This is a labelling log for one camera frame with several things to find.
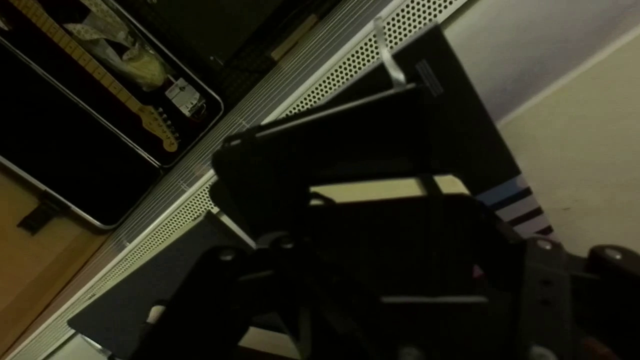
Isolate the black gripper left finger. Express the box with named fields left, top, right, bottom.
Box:
left=125, top=230, right=315, bottom=360

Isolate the cream electric guitar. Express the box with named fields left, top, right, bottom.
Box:
left=5, top=0, right=183, bottom=156

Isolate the white crumpled cloth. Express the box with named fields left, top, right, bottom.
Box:
left=64, top=0, right=167, bottom=92

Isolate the small black notebook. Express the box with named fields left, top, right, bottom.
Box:
left=210, top=83, right=438, bottom=231

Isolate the white slatted radiator cover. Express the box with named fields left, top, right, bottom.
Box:
left=0, top=0, right=472, bottom=360

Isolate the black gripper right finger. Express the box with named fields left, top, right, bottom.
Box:
left=516, top=233, right=640, bottom=360

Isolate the beige book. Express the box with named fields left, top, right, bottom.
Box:
left=308, top=172, right=469, bottom=206

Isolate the black guitar case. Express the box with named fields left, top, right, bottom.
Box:
left=0, top=0, right=225, bottom=231

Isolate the small silver box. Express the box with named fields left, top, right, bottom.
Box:
left=164, top=76, right=205, bottom=116

